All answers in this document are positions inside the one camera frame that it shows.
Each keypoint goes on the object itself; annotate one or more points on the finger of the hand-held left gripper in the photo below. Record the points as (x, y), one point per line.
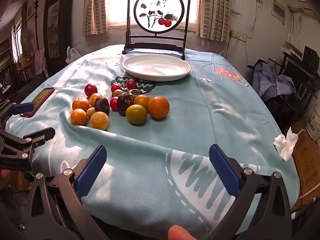
(23, 108)
(37, 136)

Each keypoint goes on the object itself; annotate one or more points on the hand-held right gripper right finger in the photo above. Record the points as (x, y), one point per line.
(225, 172)

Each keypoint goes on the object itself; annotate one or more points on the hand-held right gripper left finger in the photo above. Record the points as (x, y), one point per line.
(91, 172)

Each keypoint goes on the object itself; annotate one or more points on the yellow-orange citrus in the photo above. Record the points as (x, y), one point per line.
(94, 98)
(78, 116)
(99, 120)
(142, 101)

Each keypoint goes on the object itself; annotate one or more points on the large orange mandarin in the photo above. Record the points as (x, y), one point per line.
(158, 107)
(80, 104)

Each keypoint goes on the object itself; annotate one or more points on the small yellow kumquat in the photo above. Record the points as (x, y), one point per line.
(90, 112)
(117, 93)

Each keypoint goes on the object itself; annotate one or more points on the red cherry tomato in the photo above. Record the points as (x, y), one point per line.
(115, 88)
(114, 103)
(90, 90)
(131, 84)

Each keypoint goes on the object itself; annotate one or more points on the greenish yellow citrus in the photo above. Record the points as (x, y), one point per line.
(136, 114)

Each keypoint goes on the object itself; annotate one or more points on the white round plate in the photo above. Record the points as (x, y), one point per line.
(155, 67)

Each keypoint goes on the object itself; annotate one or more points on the person's right hand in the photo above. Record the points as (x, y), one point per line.
(178, 233)

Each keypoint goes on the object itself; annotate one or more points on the smartphone in red case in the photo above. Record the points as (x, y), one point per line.
(43, 97)

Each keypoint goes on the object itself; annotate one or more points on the pink hanging cloth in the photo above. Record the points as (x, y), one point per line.
(40, 61)

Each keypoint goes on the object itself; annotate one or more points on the light blue printed tablecloth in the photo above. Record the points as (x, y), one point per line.
(200, 120)

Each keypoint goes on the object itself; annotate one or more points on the standing fan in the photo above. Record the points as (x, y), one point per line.
(27, 40)

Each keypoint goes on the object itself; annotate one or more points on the crumpled white tissue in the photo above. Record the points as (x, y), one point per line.
(287, 142)

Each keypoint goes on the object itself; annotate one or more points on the white plastic bag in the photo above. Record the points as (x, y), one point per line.
(71, 54)

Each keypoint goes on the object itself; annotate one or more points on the brown cardboard box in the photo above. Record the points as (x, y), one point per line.
(307, 162)

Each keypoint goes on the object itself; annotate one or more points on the dark wooden coat stand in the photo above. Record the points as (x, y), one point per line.
(37, 22)

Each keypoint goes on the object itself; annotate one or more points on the white plastic bucket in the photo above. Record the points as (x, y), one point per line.
(313, 127)

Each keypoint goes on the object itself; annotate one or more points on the blue clothes pile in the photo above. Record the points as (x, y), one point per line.
(272, 82)

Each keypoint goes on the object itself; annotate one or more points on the checked curtain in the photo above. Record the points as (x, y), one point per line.
(212, 10)
(95, 10)

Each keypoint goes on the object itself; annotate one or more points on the black monitor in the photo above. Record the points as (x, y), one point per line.
(297, 73)

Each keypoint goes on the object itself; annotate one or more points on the bright window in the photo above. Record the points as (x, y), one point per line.
(117, 5)

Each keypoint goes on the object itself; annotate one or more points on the black speaker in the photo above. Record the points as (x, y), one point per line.
(311, 56)

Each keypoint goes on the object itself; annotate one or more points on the dark wooden painted table screen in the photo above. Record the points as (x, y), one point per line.
(156, 39)

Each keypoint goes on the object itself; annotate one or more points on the white air conditioner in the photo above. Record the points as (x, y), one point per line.
(300, 7)

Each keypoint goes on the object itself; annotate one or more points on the dark framed wall painting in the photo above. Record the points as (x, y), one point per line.
(53, 27)

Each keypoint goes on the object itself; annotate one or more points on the white wall panel box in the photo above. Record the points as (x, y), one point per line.
(278, 10)

